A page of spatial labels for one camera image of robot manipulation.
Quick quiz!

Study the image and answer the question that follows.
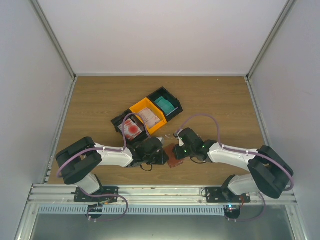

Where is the black bin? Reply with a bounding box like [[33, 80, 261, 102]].
[[111, 109, 148, 145], [147, 86, 183, 122]]

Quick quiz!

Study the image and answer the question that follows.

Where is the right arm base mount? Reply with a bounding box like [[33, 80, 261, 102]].
[[200, 186, 251, 204]]

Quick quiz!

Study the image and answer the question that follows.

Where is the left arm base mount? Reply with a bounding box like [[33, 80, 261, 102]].
[[72, 186, 119, 204]]

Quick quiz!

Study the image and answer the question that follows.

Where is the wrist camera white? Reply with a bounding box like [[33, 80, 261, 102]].
[[173, 133, 184, 147], [157, 137, 165, 145]]

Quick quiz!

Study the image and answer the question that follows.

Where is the red white cards stack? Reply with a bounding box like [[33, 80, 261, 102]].
[[118, 118, 143, 141]]

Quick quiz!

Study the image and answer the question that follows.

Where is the aluminium rail frame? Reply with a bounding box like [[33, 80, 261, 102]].
[[15, 184, 308, 240]]

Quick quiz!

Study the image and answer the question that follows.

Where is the grey slotted cable duct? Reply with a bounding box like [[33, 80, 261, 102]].
[[38, 204, 225, 217]]

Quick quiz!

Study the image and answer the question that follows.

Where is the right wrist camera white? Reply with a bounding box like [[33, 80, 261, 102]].
[[173, 133, 184, 147]]

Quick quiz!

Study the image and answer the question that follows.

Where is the orange bin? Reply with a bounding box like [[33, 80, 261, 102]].
[[129, 97, 167, 135]]

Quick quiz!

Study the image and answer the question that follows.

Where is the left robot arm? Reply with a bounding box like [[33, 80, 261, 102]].
[[55, 137, 169, 202]]

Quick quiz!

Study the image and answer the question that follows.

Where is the brown leather card holder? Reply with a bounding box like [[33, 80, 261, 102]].
[[164, 143, 184, 169]]

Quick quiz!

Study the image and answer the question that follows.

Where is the green cards stack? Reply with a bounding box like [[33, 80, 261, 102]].
[[154, 96, 176, 116]]

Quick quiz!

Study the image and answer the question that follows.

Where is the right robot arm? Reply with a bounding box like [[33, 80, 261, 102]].
[[173, 128, 294, 203]]

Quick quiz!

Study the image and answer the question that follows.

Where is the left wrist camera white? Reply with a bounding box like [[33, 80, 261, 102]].
[[157, 137, 165, 145]]

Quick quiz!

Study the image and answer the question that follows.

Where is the white pink cards stack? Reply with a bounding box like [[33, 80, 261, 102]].
[[138, 107, 161, 129]]

